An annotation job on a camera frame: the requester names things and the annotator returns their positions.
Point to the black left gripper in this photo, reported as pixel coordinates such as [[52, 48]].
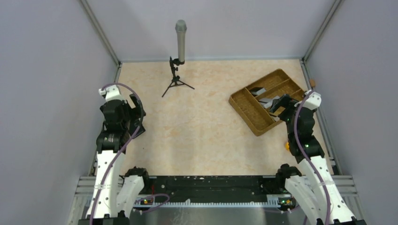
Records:
[[137, 108]]

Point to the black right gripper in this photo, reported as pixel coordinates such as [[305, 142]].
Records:
[[285, 101]]

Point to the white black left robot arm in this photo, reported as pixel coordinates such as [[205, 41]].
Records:
[[114, 195]]

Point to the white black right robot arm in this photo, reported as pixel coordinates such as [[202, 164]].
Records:
[[310, 182]]

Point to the silver card stack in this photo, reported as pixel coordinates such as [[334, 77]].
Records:
[[267, 102]]

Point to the black card stack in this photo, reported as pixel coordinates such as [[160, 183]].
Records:
[[255, 91]]

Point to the woven wicker divided tray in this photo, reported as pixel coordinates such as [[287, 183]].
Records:
[[253, 101]]

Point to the red yellow emergency stop button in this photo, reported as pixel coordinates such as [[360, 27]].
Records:
[[287, 146]]

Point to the black mini tripod stand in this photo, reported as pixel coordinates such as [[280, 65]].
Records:
[[176, 79]]

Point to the grey microphone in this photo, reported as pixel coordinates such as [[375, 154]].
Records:
[[181, 29]]

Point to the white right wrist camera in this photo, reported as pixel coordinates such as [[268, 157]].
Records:
[[313, 100]]

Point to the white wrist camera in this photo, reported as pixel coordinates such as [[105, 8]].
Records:
[[313, 100], [111, 92]]

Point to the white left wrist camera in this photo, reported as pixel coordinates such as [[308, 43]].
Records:
[[111, 92]]

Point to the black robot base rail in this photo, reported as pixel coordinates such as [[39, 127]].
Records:
[[214, 189]]

